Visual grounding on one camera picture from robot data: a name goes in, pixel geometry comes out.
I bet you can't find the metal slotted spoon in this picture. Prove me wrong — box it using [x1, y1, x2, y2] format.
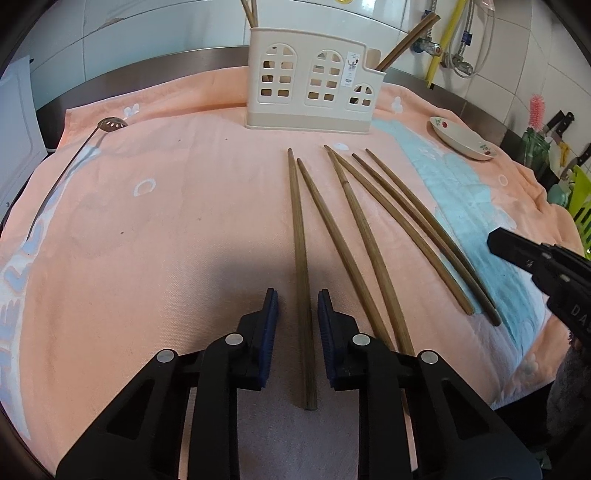
[28, 117, 129, 241]

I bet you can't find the green plastic basket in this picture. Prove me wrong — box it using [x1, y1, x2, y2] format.
[569, 165, 591, 260]

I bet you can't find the teal plastic container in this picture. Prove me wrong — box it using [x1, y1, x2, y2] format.
[549, 184, 573, 208]

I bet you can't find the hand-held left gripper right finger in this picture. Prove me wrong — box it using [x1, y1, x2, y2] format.
[318, 289, 542, 480]

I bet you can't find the pink bottle brush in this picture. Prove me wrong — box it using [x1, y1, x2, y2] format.
[529, 95, 546, 132]

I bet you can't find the metal angle valve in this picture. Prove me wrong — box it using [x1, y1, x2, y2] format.
[442, 52, 476, 78]

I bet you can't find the pink printed towel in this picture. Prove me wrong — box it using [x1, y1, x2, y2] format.
[0, 65, 585, 444]

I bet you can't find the floral ceramic plate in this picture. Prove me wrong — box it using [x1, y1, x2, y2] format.
[429, 116, 501, 161]

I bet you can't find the cream plastic utensil holder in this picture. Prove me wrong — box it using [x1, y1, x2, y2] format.
[245, 27, 385, 134]

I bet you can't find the green glass jar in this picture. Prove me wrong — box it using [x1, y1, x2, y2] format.
[522, 128, 553, 178]

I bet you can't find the black handled kitchen knife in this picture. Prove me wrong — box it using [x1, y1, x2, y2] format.
[545, 111, 575, 139]

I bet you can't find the dark kitchen knife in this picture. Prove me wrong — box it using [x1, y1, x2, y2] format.
[566, 143, 591, 169]

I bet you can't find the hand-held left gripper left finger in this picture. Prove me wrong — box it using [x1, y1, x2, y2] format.
[55, 288, 279, 480]

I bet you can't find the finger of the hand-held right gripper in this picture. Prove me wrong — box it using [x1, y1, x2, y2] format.
[488, 240, 555, 287]
[490, 228, 561, 260]

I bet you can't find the yellow gas hose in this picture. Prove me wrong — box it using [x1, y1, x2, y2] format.
[426, 0, 468, 88]

